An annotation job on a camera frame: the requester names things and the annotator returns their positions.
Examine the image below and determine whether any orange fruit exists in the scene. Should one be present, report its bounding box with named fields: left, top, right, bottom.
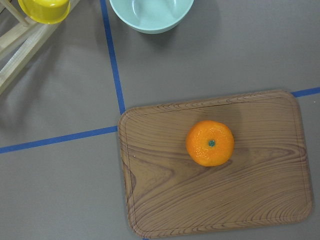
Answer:
left=185, top=120, right=235, bottom=167

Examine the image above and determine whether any brown wooden tray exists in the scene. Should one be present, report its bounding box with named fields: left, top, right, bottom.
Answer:
left=117, top=89, right=314, bottom=239

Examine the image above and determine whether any light green bowl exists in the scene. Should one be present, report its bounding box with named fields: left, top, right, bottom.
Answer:
left=110, top=0, right=194, bottom=34

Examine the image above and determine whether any yellow cup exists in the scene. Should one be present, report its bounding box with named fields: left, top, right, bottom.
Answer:
left=18, top=0, right=71, bottom=24

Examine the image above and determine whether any wooden cup rack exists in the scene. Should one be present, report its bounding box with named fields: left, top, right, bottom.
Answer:
left=0, top=0, right=79, bottom=94

